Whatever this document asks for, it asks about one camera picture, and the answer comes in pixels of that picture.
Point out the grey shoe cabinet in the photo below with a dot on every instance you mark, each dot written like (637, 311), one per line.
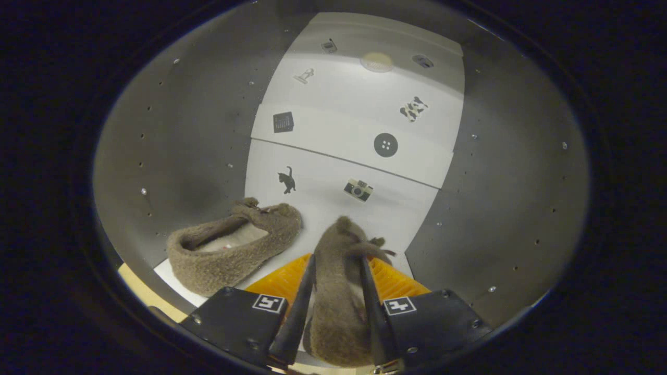
(495, 182)

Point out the brown fuzzy shoe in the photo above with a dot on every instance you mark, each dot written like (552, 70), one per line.
(336, 291)
(208, 271)

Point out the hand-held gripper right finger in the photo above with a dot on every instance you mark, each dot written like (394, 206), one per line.
(378, 328)

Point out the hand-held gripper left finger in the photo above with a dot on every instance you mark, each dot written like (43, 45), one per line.
(292, 333)

